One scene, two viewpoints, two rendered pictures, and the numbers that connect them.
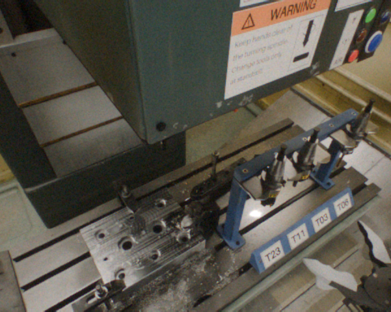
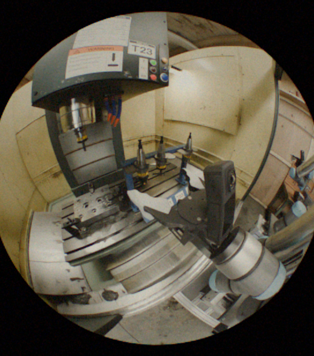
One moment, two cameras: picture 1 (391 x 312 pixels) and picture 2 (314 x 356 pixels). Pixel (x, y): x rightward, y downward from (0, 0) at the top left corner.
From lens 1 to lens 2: 46 cm
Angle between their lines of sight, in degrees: 10
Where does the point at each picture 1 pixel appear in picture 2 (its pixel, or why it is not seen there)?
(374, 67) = (195, 140)
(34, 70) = (68, 141)
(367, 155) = (200, 174)
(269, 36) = (88, 55)
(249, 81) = (79, 71)
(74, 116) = (80, 159)
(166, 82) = (40, 74)
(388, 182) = not seen: hidden behind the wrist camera
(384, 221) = not seen: hidden behind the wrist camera
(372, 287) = (185, 208)
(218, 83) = (62, 72)
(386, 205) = not seen: hidden behind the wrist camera
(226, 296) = (128, 233)
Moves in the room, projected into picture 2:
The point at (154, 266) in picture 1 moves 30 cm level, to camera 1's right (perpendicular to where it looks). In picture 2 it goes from (92, 215) to (144, 221)
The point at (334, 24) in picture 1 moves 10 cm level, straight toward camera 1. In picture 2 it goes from (130, 58) to (106, 47)
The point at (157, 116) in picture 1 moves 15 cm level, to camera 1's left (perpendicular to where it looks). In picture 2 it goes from (34, 89) to (19, 111)
